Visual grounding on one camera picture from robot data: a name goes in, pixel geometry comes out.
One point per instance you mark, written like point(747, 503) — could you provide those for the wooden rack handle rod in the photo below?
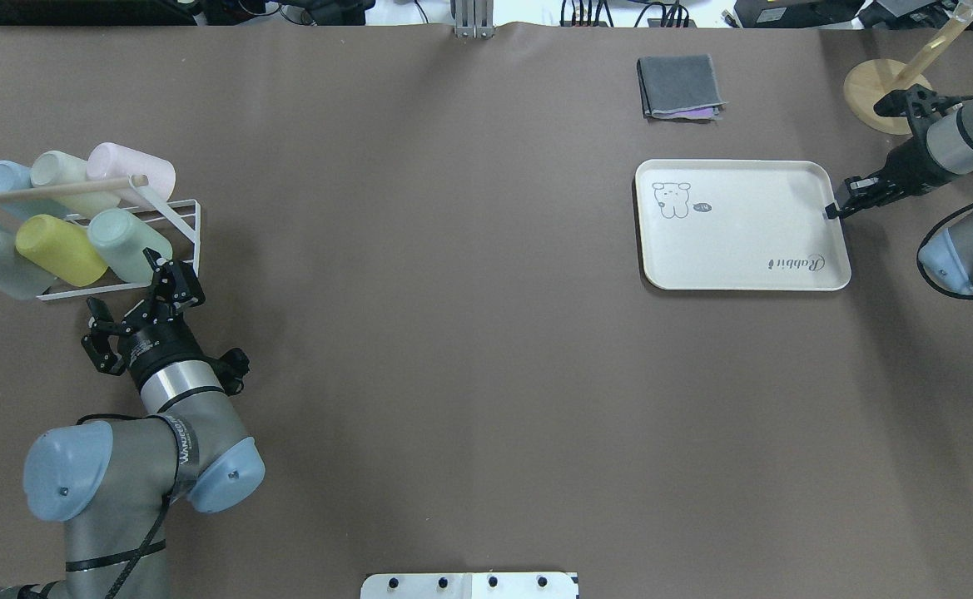
point(79, 188)

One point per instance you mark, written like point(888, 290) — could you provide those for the green cup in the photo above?
point(120, 238)

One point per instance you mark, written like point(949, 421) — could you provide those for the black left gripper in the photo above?
point(156, 344)

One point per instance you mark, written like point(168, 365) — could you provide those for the cream cup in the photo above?
point(57, 168)

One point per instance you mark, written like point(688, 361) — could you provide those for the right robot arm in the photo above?
point(938, 152)

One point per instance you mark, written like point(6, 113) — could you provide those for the yellow cup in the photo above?
point(61, 248)

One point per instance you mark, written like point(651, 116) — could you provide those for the grey folded cloth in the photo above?
point(679, 87)

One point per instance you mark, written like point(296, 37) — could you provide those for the aluminium frame post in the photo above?
point(473, 19)

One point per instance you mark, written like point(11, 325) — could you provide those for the wooden cup tree stand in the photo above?
point(870, 81)

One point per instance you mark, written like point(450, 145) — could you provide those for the cream rabbit tray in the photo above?
point(738, 225)

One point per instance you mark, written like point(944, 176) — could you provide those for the pink cup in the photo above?
point(110, 161)

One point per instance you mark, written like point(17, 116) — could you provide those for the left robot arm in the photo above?
point(111, 479)

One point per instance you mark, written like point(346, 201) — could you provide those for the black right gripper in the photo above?
point(908, 167)

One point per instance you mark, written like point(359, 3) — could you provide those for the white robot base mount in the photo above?
point(471, 585)

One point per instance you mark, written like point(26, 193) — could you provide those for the grey cup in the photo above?
point(19, 277)

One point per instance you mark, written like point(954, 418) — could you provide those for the blue cup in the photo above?
point(15, 177)

